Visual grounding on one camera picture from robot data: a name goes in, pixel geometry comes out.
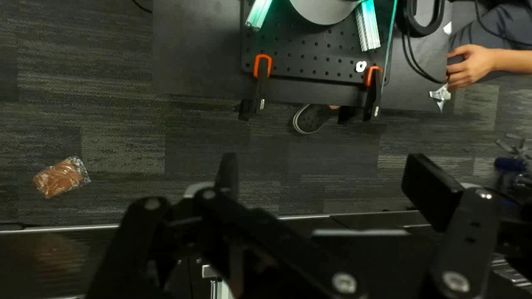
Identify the black coiled cable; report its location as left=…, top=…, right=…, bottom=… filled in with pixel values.
left=400, top=0, right=449, bottom=86

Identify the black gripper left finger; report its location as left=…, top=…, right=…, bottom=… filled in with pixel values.
left=87, top=152, right=370, bottom=299

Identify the person's bare hand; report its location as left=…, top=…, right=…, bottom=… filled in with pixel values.
left=444, top=43, right=499, bottom=91

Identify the orange black bar clamp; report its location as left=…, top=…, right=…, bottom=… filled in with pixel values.
left=238, top=51, right=275, bottom=121
left=361, top=64, right=386, bottom=122

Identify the crumpled silver foil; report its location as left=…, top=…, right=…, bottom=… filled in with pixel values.
left=428, top=82, right=454, bottom=112

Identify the black robot stand top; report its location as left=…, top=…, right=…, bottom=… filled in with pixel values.
left=152, top=0, right=458, bottom=112

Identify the person's dark clothing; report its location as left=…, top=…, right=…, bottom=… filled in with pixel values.
left=448, top=0, right=532, bottom=53

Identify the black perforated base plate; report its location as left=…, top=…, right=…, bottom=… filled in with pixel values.
left=240, top=0, right=391, bottom=86

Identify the person's bare forearm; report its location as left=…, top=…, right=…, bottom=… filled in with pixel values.
left=489, top=46, right=532, bottom=74

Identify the brown snack packet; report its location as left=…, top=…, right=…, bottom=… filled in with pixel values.
left=31, top=154, right=94, bottom=200

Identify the dark sneaker white sole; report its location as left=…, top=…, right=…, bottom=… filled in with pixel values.
left=292, top=102, right=341, bottom=136

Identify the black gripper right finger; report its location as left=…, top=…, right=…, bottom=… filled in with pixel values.
left=401, top=152, right=503, bottom=299

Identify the short aluminium profile piece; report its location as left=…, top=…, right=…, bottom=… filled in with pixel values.
left=245, top=0, right=275, bottom=31
left=356, top=0, right=385, bottom=53

